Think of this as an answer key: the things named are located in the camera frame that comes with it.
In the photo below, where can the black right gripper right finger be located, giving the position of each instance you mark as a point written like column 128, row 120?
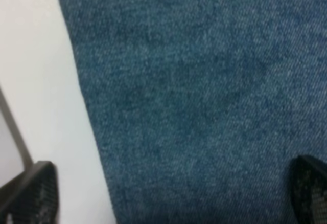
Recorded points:
column 308, row 189

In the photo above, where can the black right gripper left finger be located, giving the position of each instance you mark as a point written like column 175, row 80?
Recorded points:
column 32, row 196

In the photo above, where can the children's blue denim shorts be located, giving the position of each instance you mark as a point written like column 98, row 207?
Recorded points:
column 199, row 106

